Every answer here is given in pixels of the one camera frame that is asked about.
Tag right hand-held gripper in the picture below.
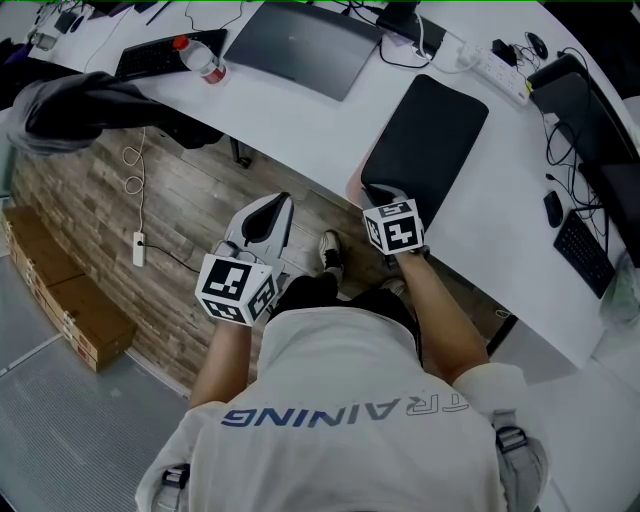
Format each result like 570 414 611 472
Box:
360 184 431 269

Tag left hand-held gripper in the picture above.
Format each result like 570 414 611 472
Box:
194 191 295 328

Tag pink desk mat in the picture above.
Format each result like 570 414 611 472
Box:
345 73 491 237

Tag person's left forearm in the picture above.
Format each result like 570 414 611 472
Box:
188 314 256 409

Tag person's right forearm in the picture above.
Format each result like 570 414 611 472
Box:
397 249 490 387

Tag black computer mouse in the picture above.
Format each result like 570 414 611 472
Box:
542 190 565 229
525 31 550 61

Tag person's black shorts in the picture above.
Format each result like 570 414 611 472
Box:
269 272 421 346

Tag white desk power strip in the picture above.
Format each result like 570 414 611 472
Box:
457 40 531 108

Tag dark grey laptop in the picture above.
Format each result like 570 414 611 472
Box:
222 2 385 103

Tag red label water bottle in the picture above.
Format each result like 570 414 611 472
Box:
172 35 229 86

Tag black charger plug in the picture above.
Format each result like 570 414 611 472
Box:
491 38 520 67

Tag stack of cardboard boxes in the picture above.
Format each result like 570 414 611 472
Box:
0 206 138 374

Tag black keyboard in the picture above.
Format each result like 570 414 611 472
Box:
114 28 229 82
552 208 617 300

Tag person's white shirt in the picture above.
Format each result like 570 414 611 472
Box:
134 305 531 512

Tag translucent plastic bag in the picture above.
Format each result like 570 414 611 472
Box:
598 248 640 334

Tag black floor cable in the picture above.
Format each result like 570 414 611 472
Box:
143 242 201 275

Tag white floor cable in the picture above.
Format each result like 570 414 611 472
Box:
123 126 148 236

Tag person's grey harness strap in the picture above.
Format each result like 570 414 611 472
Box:
149 463 192 512
492 409 550 512

